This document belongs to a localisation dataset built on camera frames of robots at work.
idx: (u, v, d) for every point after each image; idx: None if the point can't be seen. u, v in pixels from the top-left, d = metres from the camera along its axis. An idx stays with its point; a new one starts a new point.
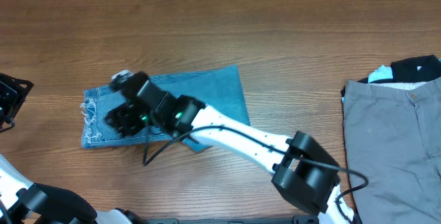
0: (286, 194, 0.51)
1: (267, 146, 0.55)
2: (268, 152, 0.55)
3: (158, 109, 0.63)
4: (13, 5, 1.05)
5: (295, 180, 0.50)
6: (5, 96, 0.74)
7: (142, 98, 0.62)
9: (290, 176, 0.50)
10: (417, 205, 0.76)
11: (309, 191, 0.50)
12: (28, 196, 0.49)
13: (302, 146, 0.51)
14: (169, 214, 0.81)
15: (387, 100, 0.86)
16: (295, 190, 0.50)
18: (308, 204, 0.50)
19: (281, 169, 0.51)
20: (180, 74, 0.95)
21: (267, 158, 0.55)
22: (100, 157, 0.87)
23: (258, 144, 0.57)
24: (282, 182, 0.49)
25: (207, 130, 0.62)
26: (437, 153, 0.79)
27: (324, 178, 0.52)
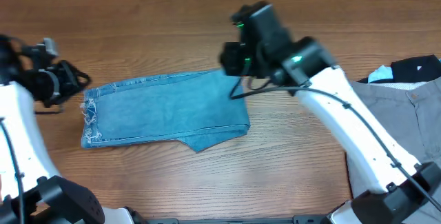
0: (376, 213, 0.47)
1: (392, 160, 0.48)
2: (390, 167, 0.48)
3: (269, 42, 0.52)
4: (13, 5, 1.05)
5: (402, 213, 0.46)
6: (66, 85, 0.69)
7: (257, 21, 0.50)
9: (403, 206, 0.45)
10: (418, 205, 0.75)
11: (397, 220, 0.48)
12: (47, 189, 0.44)
13: (430, 180, 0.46)
14: (168, 214, 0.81)
15: (388, 100, 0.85)
16: (393, 220, 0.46)
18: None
19: (398, 197, 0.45)
20: (180, 74, 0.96)
21: (382, 168, 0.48)
22: (100, 157, 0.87)
23: (381, 147, 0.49)
24: (394, 208, 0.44)
25: (323, 99, 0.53)
26: (437, 153, 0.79)
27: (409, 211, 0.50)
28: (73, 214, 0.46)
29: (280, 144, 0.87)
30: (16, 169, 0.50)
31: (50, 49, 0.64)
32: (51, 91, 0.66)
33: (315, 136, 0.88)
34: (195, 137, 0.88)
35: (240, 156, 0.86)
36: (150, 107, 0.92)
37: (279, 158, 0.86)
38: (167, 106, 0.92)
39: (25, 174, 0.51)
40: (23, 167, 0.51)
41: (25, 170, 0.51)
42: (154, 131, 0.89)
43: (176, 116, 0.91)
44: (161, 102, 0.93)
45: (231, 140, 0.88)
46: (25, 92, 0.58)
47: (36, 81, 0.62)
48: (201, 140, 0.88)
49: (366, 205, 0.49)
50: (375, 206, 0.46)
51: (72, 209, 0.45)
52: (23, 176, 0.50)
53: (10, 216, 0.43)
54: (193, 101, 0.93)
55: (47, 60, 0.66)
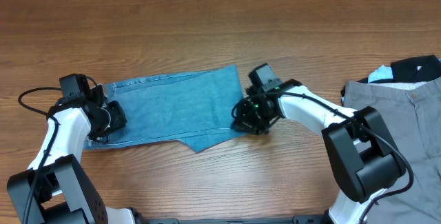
0: (333, 154, 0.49)
1: (332, 110, 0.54)
2: (331, 116, 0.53)
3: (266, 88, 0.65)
4: (14, 5, 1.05)
5: (346, 141, 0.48)
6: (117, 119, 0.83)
7: (258, 74, 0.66)
9: (343, 132, 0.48)
10: (417, 205, 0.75)
11: (356, 160, 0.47)
12: (59, 163, 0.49)
13: (367, 117, 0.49)
14: (168, 214, 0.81)
15: (387, 100, 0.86)
16: (341, 149, 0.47)
18: (352, 174, 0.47)
19: (337, 125, 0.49)
20: (180, 74, 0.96)
21: (328, 118, 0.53)
22: (100, 157, 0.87)
23: (326, 109, 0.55)
24: (331, 135, 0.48)
25: (292, 97, 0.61)
26: (437, 153, 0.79)
27: (380, 165, 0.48)
28: (73, 199, 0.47)
29: (280, 144, 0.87)
30: (47, 149, 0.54)
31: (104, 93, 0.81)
32: (105, 122, 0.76)
33: (315, 136, 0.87)
34: (195, 138, 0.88)
35: (240, 155, 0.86)
36: (149, 108, 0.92)
37: (279, 157, 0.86)
38: (167, 107, 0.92)
39: (52, 154, 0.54)
40: (52, 151, 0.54)
41: (52, 152, 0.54)
42: (154, 133, 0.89)
43: (176, 117, 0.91)
44: (160, 103, 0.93)
45: (231, 140, 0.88)
46: (84, 118, 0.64)
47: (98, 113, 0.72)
48: (201, 141, 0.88)
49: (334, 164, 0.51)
50: (327, 146, 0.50)
51: (72, 190, 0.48)
52: (48, 156, 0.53)
53: (26, 182, 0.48)
54: (192, 102, 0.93)
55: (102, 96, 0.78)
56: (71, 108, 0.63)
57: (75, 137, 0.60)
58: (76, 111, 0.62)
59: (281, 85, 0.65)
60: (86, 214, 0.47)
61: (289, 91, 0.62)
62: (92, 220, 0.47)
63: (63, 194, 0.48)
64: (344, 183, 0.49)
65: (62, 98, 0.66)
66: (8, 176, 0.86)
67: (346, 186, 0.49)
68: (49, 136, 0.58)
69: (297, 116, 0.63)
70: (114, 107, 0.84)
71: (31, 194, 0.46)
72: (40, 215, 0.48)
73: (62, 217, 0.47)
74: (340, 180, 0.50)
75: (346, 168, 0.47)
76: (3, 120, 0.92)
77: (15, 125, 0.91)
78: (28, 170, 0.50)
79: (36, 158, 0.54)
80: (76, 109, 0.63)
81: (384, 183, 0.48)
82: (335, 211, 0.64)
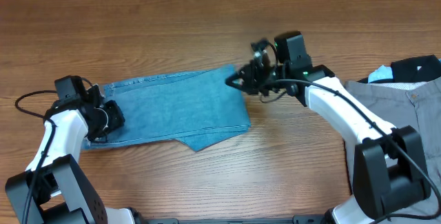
0: (361, 171, 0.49)
1: (369, 123, 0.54)
2: (368, 127, 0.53)
3: (293, 62, 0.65)
4: (14, 5, 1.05)
5: (380, 164, 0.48)
6: (114, 119, 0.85)
7: (288, 45, 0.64)
9: (377, 152, 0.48)
10: (417, 206, 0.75)
11: (384, 182, 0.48)
12: (57, 163, 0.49)
13: (406, 138, 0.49)
14: (168, 214, 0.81)
15: (387, 100, 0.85)
16: (373, 169, 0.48)
18: (378, 196, 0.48)
19: (372, 142, 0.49)
20: (178, 74, 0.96)
21: (361, 127, 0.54)
22: (100, 157, 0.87)
23: (361, 116, 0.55)
24: (365, 152, 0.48)
25: (322, 91, 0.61)
26: (437, 154, 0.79)
27: (404, 189, 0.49)
28: (72, 199, 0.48)
29: (280, 144, 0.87)
30: (44, 151, 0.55)
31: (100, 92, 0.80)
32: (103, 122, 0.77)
33: (315, 136, 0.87)
34: (194, 137, 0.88)
35: (240, 156, 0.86)
36: (149, 108, 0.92)
37: (280, 158, 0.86)
38: (166, 107, 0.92)
39: (49, 155, 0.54)
40: (49, 152, 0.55)
41: (50, 153, 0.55)
42: (153, 132, 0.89)
43: (176, 117, 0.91)
44: (159, 102, 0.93)
45: (230, 140, 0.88)
46: (81, 120, 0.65)
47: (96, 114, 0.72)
48: (200, 140, 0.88)
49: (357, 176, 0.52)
50: (356, 160, 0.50)
51: (72, 190, 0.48)
52: (46, 156, 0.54)
53: (25, 184, 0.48)
54: (191, 101, 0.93)
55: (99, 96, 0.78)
56: (67, 110, 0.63)
57: (72, 138, 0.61)
58: (72, 113, 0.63)
59: (309, 70, 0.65)
60: (85, 214, 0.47)
61: (319, 82, 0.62)
62: (92, 219, 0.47)
63: (63, 195, 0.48)
64: (364, 199, 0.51)
65: (58, 100, 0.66)
66: (8, 176, 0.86)
67: (366, 202, 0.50)
68: (47, 137, 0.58)
69: (322, 109, 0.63)
70: (111, 107, 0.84)
71: (29, 194, 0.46)
72: (40, 216, 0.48)
73: (63, 216, 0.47)
74: (360, 194, 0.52)
75: (374, 189, 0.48)
76: (3, 120, 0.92)
77: (16, 125, 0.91)
78: (26, 171, 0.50)
79: (34, 158, 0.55)
80: (74, 110, 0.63)
81: (403, 204, 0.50)
82: (341, 213, 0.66)
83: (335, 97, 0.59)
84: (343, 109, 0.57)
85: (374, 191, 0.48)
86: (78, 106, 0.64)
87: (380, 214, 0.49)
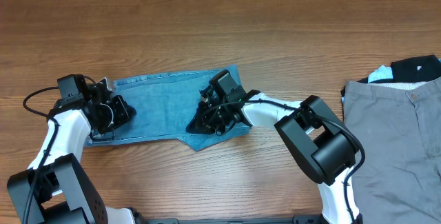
0: (289, 144, 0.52)
1: (282, 106, 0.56)
2: (282, 111, 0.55)
3: (229, 96, 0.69)
4: (13, 5, 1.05)
5: (298, 130, 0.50)
6: (120, 114, 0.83)
7: (220, 84, 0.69)
9: (292, 122, 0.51)
10: (417, 206, 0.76)
11: (311, 147, 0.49)
12: (59, 162, 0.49)
13: (311, 105, 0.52)
14: (168, 214, 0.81)
15: (387, 100, 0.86)
16: (293, 138, 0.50)
18: (309, 157, 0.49)
19: (286, 118, 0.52)
20: (181, 73, 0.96)
21: (280, 114, 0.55)
22: (99, 156, 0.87)
23: (278, 106, 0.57)
24: (282, 127, 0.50)
25: (252, 105, 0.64)
26: (437, 153, 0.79)
27: (333, 144, 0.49)
28: (73, 198, 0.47)
29: (279, 144, 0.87)
30: (47, 149, 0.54)
31: (107, 87, 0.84)
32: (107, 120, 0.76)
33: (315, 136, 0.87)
34: (195, 136, 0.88)
35: (240, 155, 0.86)
36: (151, 108, 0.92)
37: (278, 158, 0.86)
38: (169, 106, 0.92)
39: (52, 154, 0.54)
40: (52, 151, 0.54)
41: (52, 152, 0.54)
42: (154, 131, 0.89)
43: (177, 116, 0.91)
44: (162, 101, 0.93)
45: (231, 140, 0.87)
46: (84, 120, 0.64)
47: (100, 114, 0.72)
48: (201, 140, 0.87)
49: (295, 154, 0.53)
50: (283, 138, 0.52)
51: (72, 189, 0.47)
52: (48, 156, 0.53)
53: (26, 182, 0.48)
54: (194, 101, 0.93)
55: (104, 92, 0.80)
56: (71, 109, 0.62)
57: (74, 138, 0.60)
58: (76, 112, 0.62)
59: (244, 96, 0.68)
60: (86, 214, 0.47)
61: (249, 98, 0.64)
62: (92, 220, 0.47)
63: (63, 194, 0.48)
64: (307, 169, 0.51)
65: (60, 100, 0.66)
66: (8, 176, 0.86)
67: (310, 171, 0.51)
68: (49, 136, 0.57)
69: (258, 118, 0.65)
70: (117, 102, 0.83)
71: (31, 193, 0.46)
72: (40, 214, 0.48)
73: (62, 216, 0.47)
74: (304, 166, 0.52)
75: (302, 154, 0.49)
76: (4, 120, 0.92)
77: (16, 125, 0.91)
78: (28, 170, 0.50)
79: (36, 157, 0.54)
80: (77, 110, 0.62)
81: (341, 160, 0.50)
82: (326, 211, 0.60)
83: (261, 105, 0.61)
84: (264, 109, 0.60)
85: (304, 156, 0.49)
86: (81, 106, 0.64)
87: (325, 176, 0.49)
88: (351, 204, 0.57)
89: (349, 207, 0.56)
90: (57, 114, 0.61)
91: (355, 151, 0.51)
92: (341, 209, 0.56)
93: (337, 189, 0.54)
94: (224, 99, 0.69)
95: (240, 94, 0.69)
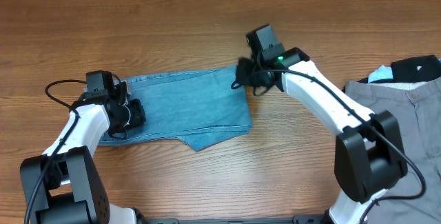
0: (344, 158, 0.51)
1: (348, 109, 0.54)
2: (346, 115, 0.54)
3: (265, 51, 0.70)
4: (13, 5, 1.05)
5: (361, 149, 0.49)
6: (136, 117, 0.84)
7: (258, 36, 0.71)
9: (358, 139, 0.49)
10: (417, 205, 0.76)
11: (366, 170, 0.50)
12: (72, 152, 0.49)
13: (384, 123, 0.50)
14: (168, 214, 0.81)
15: (388, 100, 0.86)
16: (354, 157, 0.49)
18: (360, 181, 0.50)
19: (352, 131, 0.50)
20: (181, 73, 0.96)
21: (342, 117, 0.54)
22: (99, 157, 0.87)
23: (340, 105, 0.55)
24: (346, 141, 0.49)
25: (299, 77, 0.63)
26: (437, 153, 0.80)
27: (382, 171, 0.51)
28: (80, 189, 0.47)
29: (280, 144, 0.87)
30: (63, 138, 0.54)
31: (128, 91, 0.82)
32: (125, 119, 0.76)
33: (315, 136, 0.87)
34: (195, 136, 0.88)
35: (240, 155, 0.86)
36: (152, 107, 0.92)
37: (279, 158, 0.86)
38: (169, 106, 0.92)
39: (67, 143, 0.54)
40: (67, 140, 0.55)
41: (67, 142, 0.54)
42: (154, 131, 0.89)
43: (177, 116, 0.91)
44: (162, 101, 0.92)
45: (231, 140, 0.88)
46: (105, 116, 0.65)
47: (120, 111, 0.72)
48: (201, 140, 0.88)
49: (340, 165, 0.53)
50: (339, 149, 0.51)
51: (80, 181, 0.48)
52: (63, 145, 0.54)
53: (36, 168, 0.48)
54: (195, 101, 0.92)
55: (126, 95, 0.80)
56: (93, 104, 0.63)
57: (91, 132, 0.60)
58: (97, 107, 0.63)
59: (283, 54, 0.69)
60: (89, 207, 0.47)
61: (294, 68, 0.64)
62: (94, 215, 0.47)
63: (71, 183, 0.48)
64: (348, 185, 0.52)
65: (85, 94, 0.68)
66: (8, 176, 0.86)
67: (349, 187, 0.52)
68: (67, 127, 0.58)
69: (300, 96, 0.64)
70: (135, 105, 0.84)
71: (40, 178, 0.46)
72: (45, 200, 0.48)
73: (67, 206, 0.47)
74: (342, 178, 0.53)
75: (357, 177, 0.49)
76: (3, 120, 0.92)
77: (16, 125, 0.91)
78: (42, 155, 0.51)
79: (52, 145, 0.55)
80: (98, 105, 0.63)
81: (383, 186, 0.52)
82: (334, 211, 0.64)
83: (312, 83, 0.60)
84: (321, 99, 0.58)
85: (357, 177, 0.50)
86: (103, 103, 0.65)
87: (364, 198, 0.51)
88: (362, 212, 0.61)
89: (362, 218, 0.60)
90: (80, 106, 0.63)
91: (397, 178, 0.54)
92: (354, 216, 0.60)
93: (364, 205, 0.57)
94: (260, 53, 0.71)
95: (278, 50, 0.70)
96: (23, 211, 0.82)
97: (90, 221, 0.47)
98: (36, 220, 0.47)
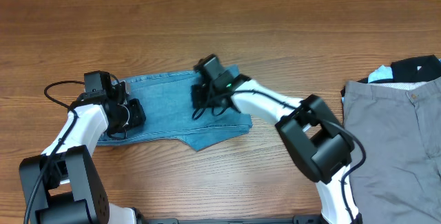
0: (288, 144, 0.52)
1: (281, 103, 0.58)
2: (282, 108, 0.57)
3: (216, 82, 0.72)
4: (13, 5, 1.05)
5: (297, 131, 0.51)
6: (136, 117, 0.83)
7: (207, 69, 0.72)
9: (293, 123, 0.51)
10: (417, 205, 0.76)
11: (310, 148, 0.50)
12: (72, 151, 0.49)
13: (313, 105, 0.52)
14: (168, 214, 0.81)
15: (387, 100, 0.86)
16: (295, 140, 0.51)
18: (308, 160, 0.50)
19: (287, 118, 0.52)
20: (181, 72, 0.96)
21: (279, 112, 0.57)
22: (99, 157, 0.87)
23: (277, 102, 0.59)
24: (283, 127, 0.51)
25: (244, 94, 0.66)
26: (437, 153, 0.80)
27: (331, 146, 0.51)
28: (80, 189, 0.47)
29: (279, 144, 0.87)
30: (62, 138, 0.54)
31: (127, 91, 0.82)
32: (124, 118, 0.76)
33: None
34: (195, 136, 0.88)
35: (240, 156, 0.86)
36: (152, 107, 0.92)
37: (279, 158, 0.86)
38: (169, 106, 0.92)
39: (65, 143, 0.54)
40: (66, 140, 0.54)
41: (67, 141, 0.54)
42: (154, 130, 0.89)
43: (177, 116, 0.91)
44: (162, 101, 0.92)
45: (231, 139, 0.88)
46: (103, 115, 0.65)
47: (118, 111, 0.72)
48: (201, 140, 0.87)
49: (292, 154, 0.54)
50: (282, 138, 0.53)
51: (80, 181, 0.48)
52: (62, 144, 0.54)
53: (36, 168, 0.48)
54: None
55: (125, 95, 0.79)
56: (91, 104, 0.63)
57: (90, 131, 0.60)
58: (96, 107, 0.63)
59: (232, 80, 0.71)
60: (89, 207, 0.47)
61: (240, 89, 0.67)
62: (94, 214, 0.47)
63: (70, 182, 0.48)
64: (304, 168, 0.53)
65: (84, 94, 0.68)
66: (8, 176, 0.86)
67: (307, 171, 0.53)
68: (67, 126, 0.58)
69: (251, 109, 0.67)
70: (134, 105, 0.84)
71: (40, 178, 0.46)
72: (45, 200, 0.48)
73: (67, 205, 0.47)
74: (302, 166, 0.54)
75: (303, 156, 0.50)
76: (4, 120, 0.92)
77: (16, 125, 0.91)
78: (41, 155, 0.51)
79: (51, 145, 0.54)
80: (97, 105, 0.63)
81: (337, 161, 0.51)
82: (325, 211, 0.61)
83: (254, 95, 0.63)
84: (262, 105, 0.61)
85: (304, 156, 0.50)
86: (101, 102, 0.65)
87: (322, 176, 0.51)
88: (349, 202, 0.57)
89: (347, 206, 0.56)
90: (78, 107, 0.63)
91: (349, 151, 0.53)
92: (339, 207, 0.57)
93: (335, 186, 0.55)
94: (212, 85, 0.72)
95: (228, 78, 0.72)
96: (23, 211, 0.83)
97: (89, 220, 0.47)
98: (36, 219, 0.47)
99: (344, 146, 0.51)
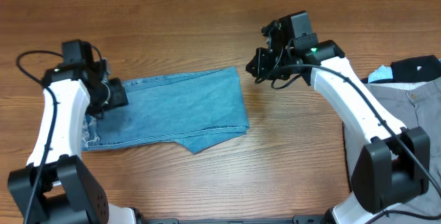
0: (366, 171, 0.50)
1: (379, 119, 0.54)
2: (377, 125, 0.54)
3: (298, 41, 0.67)
4: (13, 5, 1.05)
5: (384, 165, 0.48)
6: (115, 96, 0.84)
7: (293, 23, 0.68)
9: (384, 152, 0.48)
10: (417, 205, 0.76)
11: (386, 185, 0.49)
12: (64, 166, 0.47)
13: (413, 140, 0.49)
14: (168, 214, 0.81)
15: (388, 100, 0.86)
16: (377, 173, 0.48)
18: (377, 197, 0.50)
19: (380, 143, 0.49)
20: (176, 75, 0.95)
21: (371, 124, 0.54)
22: (100, 157, 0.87)
23: (371, 111, 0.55)
24: (373, 154, 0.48)
25: (329, 76, 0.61)
26: (438, 153, 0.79)
27: (401, 187, 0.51)
28: (77, 202, 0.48)
29: (280, 145, 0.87)
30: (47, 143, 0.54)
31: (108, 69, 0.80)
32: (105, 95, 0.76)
33: (315, 136, 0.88)
34: (192, 138, 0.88)
35: (240, 156, 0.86)
36: (148, 111, 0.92)
37: (280, 158, 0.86)
38: (165, 109, 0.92)
39: (53, 147, 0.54)
40: (53, 144, 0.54)
41: (54, 145, 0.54)
42: (151, 133, 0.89)
43: (174, 118, 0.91)
44: (158, 104, 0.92)
45: (231, 140, 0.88)
46: (83, 91, 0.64)
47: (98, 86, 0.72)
48: (199, 142, 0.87)
49: (359, 177, 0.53)
50: (363, 162, 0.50)
51: (76, 194, 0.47)
52: (49, 149, 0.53)
53: (26, 181, 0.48)
54: (191, 103, 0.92)
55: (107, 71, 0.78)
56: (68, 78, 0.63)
57: (74, 120, 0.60)
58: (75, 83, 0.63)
59: (317, 45, 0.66)
60: (89, 214, 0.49)
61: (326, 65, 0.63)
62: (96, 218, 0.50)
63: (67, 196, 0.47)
64: (363, 195, 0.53)
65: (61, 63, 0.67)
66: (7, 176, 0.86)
67: (365, 197, 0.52)
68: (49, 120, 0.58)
69: (327, 93, 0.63)
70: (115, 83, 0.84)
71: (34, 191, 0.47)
72: (41, 212, 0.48)
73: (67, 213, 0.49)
74: (359, 189, 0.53)
75: (376, 190, 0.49)
76: (3, 120, 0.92)
77: (16, 125, 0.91)
78: (27, 166, 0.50)
79: (36, 149, 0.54)
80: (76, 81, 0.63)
81: (400, 200, 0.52)
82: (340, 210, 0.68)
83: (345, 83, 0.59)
84: (355, 106, 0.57)
85: (376, 191, 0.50)
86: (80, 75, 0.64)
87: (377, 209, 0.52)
88: None
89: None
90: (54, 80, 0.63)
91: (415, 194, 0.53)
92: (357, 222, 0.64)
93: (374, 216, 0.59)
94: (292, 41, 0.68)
95: (311, 42, 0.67)
96: None
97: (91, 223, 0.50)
98: None
99: (414, 189, 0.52)
